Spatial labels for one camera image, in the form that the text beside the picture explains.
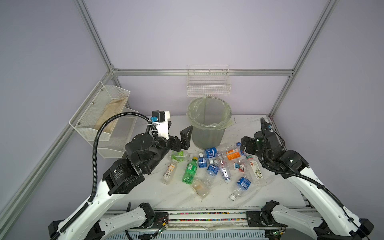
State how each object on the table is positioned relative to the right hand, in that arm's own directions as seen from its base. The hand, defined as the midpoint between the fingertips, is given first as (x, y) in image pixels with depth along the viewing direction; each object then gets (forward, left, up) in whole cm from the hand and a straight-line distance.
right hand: (247, 140), depth 71 cm
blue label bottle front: (-13, 0, -23) cm, 27 cm away
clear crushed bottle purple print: (0, +8, -26) cm, 27 cm away
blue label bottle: (+7, +15, -23) cm, 28 cm away
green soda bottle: (-7, +29, -19) cm, 35 cm away
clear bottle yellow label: (-6, +41, -22) cm, 47 cm away
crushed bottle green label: (+5, +36, -23) cm, 43 cm away
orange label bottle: (+3, +3, -20) cm, 21 cm away
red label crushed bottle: (-4, 0, -21) cm, 21 cm away
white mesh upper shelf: (+22, +77, +6) cm, 81 cm away
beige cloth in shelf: (+19, +72, +4) cm, 74 cm away
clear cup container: (-12, +22, -26) cm, 36 cm away
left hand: (-6, +30, +17) cm, 35 cm away
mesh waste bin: (+14, +20, -18) cm, 31 cm away
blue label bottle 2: (-5, +16, -24) cm, 29 cm away
